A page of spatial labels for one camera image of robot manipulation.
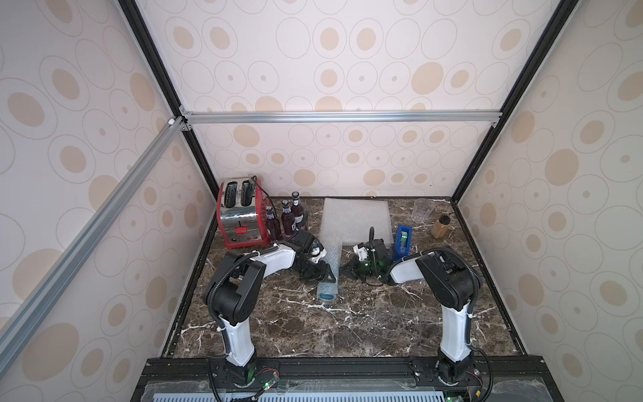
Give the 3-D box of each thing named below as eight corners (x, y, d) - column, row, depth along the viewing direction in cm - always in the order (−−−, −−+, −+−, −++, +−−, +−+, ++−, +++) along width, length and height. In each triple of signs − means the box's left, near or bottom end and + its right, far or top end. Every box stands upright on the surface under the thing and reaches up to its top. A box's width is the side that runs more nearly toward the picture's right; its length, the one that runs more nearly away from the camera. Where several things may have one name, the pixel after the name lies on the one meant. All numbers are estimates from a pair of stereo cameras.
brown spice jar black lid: (432, 239, 108) (440, 226, 101) (429, 229, 111) (436, 215, 104) (444, 239, 108) (453, 226, 101) (441, 229, 111) (448, 215, 104)
